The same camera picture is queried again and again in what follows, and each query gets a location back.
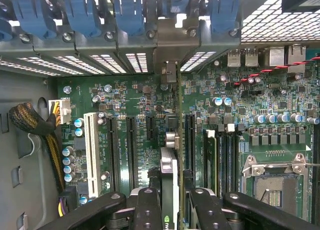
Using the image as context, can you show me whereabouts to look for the black RAM slot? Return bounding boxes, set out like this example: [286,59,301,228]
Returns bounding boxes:
[233,124,245,193]
[216,130,225,198]
[309,130,320,230]
[224,124,235,196]

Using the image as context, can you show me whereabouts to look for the long black expansion slot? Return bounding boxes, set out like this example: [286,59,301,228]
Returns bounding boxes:
[125,116,139,191]
[105,115,121,194]

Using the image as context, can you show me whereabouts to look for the CPU socket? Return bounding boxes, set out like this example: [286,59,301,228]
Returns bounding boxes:
[239,152,315,222]

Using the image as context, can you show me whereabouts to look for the black power connector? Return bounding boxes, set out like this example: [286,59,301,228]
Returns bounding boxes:
[57,186,79,218]

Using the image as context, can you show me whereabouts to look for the white expansion slot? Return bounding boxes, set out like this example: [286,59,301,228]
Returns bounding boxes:
[83,112,101,199]

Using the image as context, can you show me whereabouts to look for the short black expansion slot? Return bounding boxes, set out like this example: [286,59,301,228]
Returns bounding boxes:
[145,116,159,141]

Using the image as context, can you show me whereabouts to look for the green motherboard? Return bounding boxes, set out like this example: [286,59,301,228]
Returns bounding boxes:
[56,49,320,230]

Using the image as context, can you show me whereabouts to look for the white power connector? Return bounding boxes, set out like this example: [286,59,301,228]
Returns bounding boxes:
[48,97,72,125]

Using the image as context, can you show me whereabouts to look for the open black PC case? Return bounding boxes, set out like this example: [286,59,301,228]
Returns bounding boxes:
[0,0,320,230]

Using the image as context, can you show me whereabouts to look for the silver USB port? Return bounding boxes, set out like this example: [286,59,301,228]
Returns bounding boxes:
[226,49,242,67]
[244,48,260,67]

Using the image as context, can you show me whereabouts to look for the large silver port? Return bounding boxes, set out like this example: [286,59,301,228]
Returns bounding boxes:
[268,45,286,66]

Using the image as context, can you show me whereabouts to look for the tall silver network port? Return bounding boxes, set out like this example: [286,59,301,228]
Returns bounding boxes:
[287,44,307,73]

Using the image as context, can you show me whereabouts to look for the blue slot clip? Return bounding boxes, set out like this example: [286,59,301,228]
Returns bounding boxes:
[206,0,242,35]
[62,0,102,38]
[113,0,146,37]
[11,0,58,40]

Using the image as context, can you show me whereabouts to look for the braided power cable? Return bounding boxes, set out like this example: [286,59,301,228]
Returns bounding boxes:
[8,101,66,193]

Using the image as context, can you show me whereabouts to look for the red black twisted wire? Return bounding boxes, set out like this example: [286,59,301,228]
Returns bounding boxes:
[233,55,320,86]

